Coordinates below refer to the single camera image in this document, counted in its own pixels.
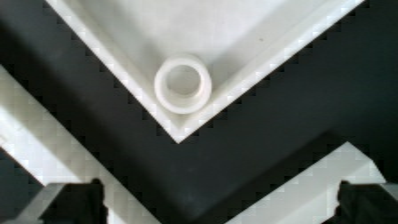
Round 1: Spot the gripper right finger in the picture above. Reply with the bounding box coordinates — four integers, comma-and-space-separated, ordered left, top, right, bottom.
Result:
323, 181, 398, 224

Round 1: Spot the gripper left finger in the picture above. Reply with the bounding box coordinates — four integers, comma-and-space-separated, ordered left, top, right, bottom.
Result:
10, 179, 108, 224

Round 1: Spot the white square tabletop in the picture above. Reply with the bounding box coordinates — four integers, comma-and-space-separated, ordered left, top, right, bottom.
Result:
44, 0, 364, 142

